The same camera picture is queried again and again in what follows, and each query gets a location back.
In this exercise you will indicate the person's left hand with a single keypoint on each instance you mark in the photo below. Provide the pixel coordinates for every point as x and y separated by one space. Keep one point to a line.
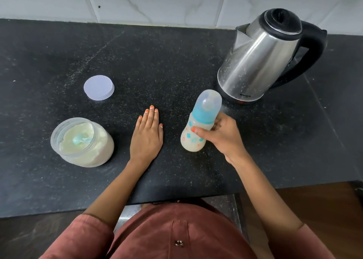
146 144

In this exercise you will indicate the person's right forearm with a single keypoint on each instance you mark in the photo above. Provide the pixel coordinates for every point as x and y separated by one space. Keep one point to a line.
269 199

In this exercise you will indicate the light blue measuring scoop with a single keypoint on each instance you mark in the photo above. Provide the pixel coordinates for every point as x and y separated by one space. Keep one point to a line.
80 139

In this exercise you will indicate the steel electric kettle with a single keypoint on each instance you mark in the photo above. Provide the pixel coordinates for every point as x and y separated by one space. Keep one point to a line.
255 60

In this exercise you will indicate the clear milk powder jar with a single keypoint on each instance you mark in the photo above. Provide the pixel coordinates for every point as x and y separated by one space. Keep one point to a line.
99 151

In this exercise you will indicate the person's left forearm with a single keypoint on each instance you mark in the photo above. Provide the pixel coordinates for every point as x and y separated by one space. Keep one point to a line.
112 193

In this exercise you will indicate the person's right hand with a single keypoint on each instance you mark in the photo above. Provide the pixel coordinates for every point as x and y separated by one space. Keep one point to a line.
224 136

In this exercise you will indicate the blue bottle teat cap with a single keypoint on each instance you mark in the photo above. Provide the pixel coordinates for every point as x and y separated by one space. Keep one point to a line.
207 107

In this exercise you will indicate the reddish pink garment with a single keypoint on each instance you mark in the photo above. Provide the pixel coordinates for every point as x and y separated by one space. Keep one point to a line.
170 233

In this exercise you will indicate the lilac round jar lid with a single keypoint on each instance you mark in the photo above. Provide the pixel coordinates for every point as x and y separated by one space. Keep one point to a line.
98 87

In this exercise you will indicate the clear plastic baby bottle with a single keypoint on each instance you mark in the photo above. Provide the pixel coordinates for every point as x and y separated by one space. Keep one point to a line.
191 141

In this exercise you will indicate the dark wooden cabinet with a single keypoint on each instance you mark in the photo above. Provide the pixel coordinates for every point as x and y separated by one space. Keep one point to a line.
326 216

